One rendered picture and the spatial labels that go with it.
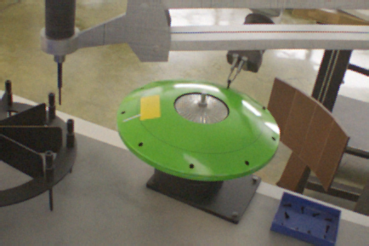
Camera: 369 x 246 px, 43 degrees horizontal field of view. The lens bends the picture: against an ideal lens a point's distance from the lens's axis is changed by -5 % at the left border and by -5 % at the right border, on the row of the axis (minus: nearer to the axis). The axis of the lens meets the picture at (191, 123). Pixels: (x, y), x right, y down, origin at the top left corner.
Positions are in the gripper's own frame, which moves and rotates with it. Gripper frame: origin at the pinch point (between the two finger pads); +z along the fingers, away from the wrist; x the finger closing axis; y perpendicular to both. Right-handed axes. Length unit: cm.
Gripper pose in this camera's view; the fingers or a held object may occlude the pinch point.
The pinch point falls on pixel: (229, 82)
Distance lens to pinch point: 104.9
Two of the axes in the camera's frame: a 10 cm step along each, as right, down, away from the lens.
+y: 1.4, 4.0, 9.1
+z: -4.3, 8.5, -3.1
